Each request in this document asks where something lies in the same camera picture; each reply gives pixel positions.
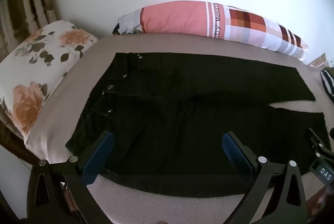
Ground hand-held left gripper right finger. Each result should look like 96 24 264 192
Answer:
222 131 307 224

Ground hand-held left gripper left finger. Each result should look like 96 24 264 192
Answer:
27 130 115 224

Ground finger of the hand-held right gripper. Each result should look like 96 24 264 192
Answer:
309 128 334 160

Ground black pants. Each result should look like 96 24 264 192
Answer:
65 52 331 192

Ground dark striped cloth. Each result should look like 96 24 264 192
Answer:
320 68 334 104

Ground bed with beige sheet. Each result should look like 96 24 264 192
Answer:
25 31 334 224

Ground white floral pillow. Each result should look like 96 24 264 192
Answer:
0 20 99 145

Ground pink checkered long pillow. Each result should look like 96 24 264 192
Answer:
112 0 309 60

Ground wooden bed frame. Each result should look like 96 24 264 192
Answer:
0 120 35 166

